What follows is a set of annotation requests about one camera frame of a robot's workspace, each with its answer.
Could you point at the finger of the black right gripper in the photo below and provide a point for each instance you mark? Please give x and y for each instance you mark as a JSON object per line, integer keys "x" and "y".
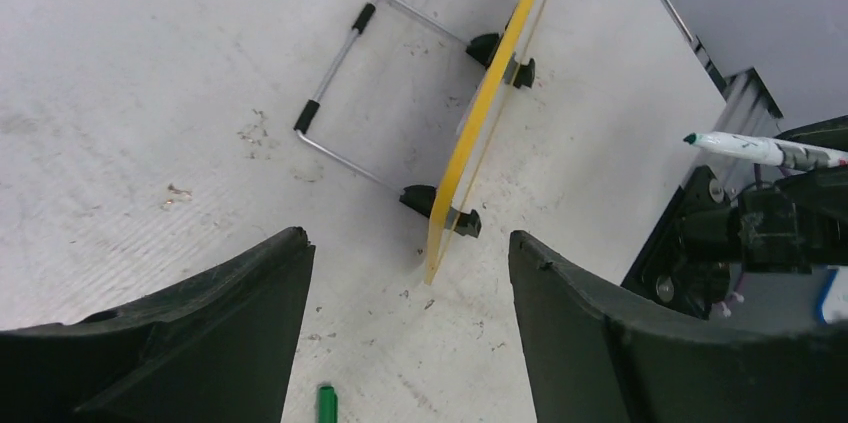
{"x": 831, "y": 133}
{"x": 823, "y": 191}

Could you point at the metal whiteboard stand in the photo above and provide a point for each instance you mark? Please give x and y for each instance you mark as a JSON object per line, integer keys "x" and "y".
{"x": 394, "y": 101}

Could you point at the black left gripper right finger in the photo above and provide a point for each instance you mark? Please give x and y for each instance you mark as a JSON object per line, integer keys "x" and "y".
{"x": 596, "y": 352}

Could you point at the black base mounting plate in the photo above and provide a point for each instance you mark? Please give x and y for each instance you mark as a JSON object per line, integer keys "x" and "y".
{"x": 685, "y": 264}

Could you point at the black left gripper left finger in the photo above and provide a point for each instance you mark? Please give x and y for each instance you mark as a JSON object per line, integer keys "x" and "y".
{"x": 215, "y": 347}

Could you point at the green capped whiteboard marker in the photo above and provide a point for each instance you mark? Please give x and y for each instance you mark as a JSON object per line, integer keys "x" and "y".
{"x": 768, "y": 151}

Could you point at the green marker cap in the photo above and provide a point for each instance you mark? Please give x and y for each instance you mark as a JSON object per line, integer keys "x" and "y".
{"x": 327, "y": 404}

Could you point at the yellow framed whiteboard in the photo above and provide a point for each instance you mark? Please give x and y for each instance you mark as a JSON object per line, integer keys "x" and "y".
{"x": 476, "y": 129}

